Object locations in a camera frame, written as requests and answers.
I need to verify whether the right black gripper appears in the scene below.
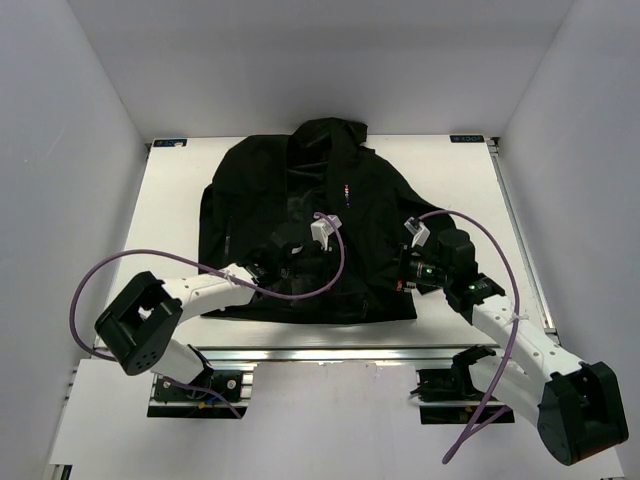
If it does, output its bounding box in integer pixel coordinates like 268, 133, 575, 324
365, 243, 452, 292

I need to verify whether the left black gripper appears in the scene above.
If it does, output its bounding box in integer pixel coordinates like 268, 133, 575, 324
279, 240, 366, 295

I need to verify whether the black jacket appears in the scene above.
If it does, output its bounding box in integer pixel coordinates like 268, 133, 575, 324
198, 118, 454, 325

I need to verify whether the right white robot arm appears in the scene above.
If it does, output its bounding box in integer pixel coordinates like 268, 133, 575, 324
397, 229, 629, 466

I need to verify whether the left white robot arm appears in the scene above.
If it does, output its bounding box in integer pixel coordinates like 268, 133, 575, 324
95, 216, 346, 399

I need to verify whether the blue table label right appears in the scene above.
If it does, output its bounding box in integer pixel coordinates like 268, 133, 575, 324
449, 134, 485, 144

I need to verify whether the blue table label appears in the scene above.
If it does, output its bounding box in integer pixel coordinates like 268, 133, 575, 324
152, 139, 187, 148
449, 134, 485, 144

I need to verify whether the blue table label left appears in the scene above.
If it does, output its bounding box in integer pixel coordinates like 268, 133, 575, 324
152, 139, 187, 148

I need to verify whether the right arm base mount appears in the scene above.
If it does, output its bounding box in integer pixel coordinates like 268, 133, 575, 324
410, 346, 496, 425

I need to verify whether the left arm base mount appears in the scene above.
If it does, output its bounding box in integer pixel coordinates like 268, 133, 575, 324
147, 364, 255, 420

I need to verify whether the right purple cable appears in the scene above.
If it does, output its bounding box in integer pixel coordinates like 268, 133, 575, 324
409, 209, 522, 465

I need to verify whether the purple cable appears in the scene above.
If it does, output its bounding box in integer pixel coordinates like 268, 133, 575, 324
409, 209, 522, 465
68, 213, 346, 419

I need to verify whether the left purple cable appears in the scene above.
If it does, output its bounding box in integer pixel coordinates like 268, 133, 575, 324
68, 213, 346, 419

